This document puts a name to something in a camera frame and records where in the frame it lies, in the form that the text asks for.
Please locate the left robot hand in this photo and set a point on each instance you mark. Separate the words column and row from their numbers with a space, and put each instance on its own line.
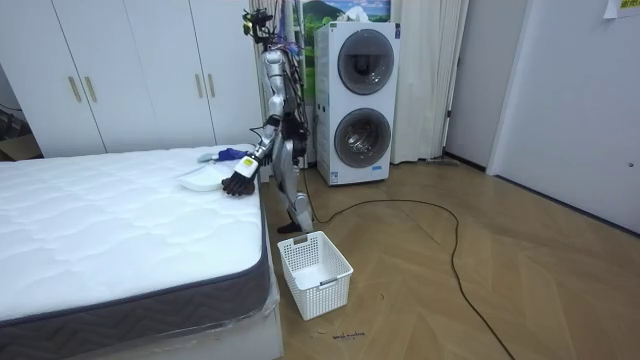
column 241, row 179

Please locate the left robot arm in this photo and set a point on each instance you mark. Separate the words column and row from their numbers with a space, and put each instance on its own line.
column 275, row 75

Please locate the blue cloth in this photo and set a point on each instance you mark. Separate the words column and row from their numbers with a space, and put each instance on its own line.
column 231, row 153

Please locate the white folded garment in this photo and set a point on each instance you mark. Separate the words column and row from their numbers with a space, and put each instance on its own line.
column 202, row 180

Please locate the robot legs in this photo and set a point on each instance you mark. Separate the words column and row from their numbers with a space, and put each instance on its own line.
column 287, row 165

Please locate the robot body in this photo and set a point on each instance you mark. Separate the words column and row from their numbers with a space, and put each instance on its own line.
column 286, row 100

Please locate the white plastic laundry basket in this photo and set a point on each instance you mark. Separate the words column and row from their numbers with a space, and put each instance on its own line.
column 315, row 275

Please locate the grey bed with white mattress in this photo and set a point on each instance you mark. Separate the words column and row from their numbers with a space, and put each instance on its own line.
column 125, row 230

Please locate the white stacked washing machines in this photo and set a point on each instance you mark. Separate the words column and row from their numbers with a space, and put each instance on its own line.
column 357, row 100

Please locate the white crumpled cloth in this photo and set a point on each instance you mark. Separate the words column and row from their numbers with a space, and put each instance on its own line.
column 358, row 15

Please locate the cardboard box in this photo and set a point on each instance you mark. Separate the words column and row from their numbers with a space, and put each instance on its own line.
column 20, row 147

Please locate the white door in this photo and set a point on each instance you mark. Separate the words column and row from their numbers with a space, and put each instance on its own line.
column 575, row 110

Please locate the landscape wall poster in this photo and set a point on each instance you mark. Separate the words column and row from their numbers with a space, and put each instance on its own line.
column 325, row 11

